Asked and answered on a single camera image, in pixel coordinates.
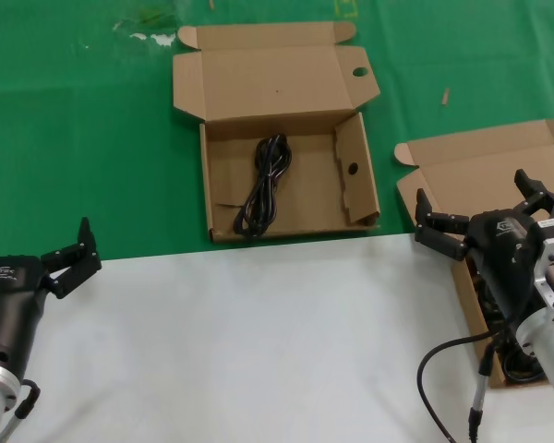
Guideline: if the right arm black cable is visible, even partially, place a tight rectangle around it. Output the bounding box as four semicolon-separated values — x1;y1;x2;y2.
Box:
417;329;512;443

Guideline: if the black power cable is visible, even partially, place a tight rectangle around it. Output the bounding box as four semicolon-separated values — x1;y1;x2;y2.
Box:
233;133;295;237

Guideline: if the cardboard box with holed flap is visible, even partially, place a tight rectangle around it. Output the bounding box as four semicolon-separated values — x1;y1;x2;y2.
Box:
171;20;382;244

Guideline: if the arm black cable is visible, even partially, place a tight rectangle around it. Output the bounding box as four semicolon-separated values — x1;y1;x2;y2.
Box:
0;377;42;443
417;329;512;443

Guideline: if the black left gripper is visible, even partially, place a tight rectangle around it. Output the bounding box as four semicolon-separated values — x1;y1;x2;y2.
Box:
0;216;103;374

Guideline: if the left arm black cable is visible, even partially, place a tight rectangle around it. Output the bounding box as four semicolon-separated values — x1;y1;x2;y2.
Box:
0;377;42;443

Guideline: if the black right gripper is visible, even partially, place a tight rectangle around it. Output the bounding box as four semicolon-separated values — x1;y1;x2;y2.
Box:
414;169;554;325

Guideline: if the cardboard box full of cables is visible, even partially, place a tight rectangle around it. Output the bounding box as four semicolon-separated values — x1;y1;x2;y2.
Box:
393;117;554;389

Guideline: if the green table cloth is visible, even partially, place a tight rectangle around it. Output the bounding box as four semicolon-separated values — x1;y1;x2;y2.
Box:
0;0;554;264

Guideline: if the white table sheet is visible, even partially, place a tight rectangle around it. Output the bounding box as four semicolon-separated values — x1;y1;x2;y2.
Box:
0;233;554;443

